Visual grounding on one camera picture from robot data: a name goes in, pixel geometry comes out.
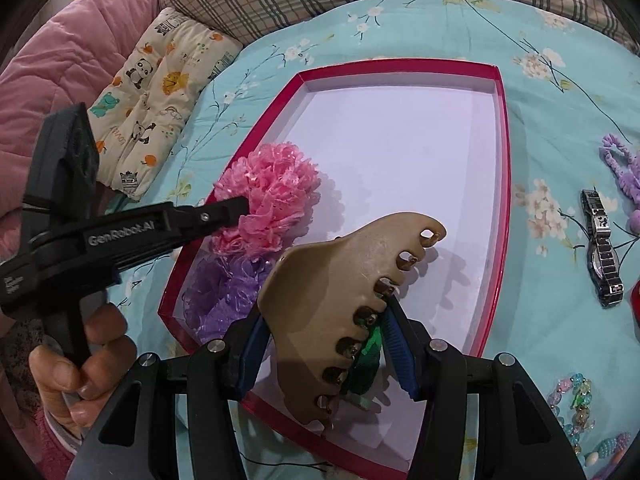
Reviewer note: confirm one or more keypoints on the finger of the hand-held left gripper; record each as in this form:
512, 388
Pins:
205, 217

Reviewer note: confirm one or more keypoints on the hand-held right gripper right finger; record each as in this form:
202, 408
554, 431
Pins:
402, 350

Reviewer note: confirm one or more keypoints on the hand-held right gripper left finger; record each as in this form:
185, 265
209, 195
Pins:
252, 355

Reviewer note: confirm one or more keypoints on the pink lace scrunchie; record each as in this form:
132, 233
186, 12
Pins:
275, 190

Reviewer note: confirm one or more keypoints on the beige hair claw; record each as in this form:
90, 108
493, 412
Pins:
320, 300

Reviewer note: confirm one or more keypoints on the red rimmed white box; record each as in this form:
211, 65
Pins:
400, 160

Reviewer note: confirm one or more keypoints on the person's left hand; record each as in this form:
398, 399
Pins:
107, 360

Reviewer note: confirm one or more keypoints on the purple lace scrunchie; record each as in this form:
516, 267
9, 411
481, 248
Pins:
225, 295

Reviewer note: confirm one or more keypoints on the cartoon animal print pillow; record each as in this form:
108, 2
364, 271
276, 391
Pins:
160, 85

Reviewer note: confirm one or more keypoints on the pink quilted blanket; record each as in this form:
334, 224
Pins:
55, 40

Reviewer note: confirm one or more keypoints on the black silver wristwatch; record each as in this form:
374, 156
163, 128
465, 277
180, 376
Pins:
602, 240

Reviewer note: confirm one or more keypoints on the pink pompom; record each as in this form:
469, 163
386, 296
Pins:
635, 221

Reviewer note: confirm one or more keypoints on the floral turquoise bedsheet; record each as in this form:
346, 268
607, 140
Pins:
545, 125

